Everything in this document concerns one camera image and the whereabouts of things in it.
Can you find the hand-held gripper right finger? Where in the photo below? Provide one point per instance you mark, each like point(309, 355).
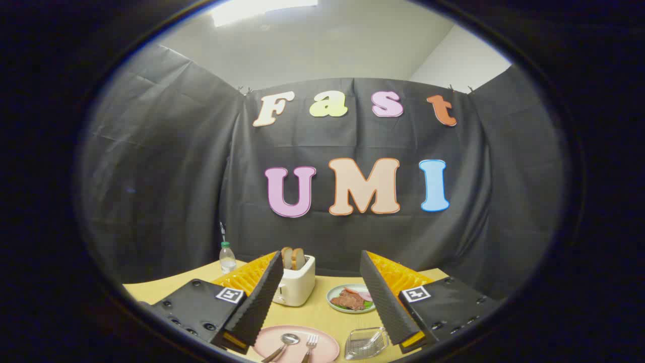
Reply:
point(385, 302)

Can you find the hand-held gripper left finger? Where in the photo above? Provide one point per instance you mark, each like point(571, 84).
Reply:
point(259, 302)

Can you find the pink ham slice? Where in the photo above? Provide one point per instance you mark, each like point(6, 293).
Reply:
point(366, 296)

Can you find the brown steak piece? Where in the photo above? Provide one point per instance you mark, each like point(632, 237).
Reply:
point(347, 301)

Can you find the cream white toaster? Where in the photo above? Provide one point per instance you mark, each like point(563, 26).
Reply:
point(300, 285)

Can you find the clear plastic water bottle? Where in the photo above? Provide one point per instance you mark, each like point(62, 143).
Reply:
point(228, 262)

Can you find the toasted bread slice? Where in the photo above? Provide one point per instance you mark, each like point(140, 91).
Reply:
point(286, 258)
point(299, 259)

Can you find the pale green plate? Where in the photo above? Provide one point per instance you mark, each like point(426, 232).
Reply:
point(333, 295)

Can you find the pink round plate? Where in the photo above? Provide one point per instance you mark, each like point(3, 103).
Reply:
point(322, 348)

